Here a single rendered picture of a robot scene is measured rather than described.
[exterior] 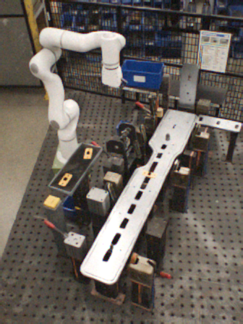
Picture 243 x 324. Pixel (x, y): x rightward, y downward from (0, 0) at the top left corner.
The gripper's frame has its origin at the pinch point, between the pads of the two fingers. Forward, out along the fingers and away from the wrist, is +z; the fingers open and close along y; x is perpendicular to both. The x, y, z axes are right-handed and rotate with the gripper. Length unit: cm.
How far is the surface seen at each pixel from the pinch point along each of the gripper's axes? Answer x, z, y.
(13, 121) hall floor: 105, 145, -188
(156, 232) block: -50, 42, 43
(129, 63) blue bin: 85, 31, -27
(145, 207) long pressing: -34, 45, 32
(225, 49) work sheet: 90, 12, 43
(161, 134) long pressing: 26, 45, 20
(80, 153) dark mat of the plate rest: -24.0, 28.7, -11.4
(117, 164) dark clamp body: -17.0, 37.0, 7.7
